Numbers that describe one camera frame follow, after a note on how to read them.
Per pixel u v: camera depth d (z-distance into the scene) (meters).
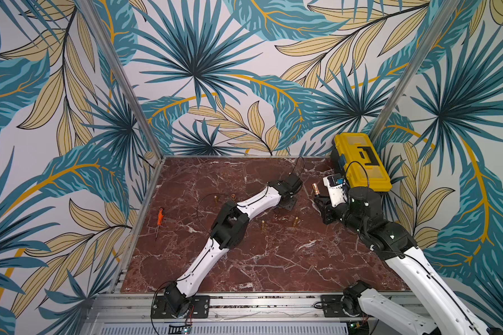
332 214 0.60
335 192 0.60
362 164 0.95
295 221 0.91
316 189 0.69
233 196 0.97
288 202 0.76
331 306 0.73
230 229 0.61
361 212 0.50
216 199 1.01
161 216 0.95
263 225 0.90
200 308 0.74
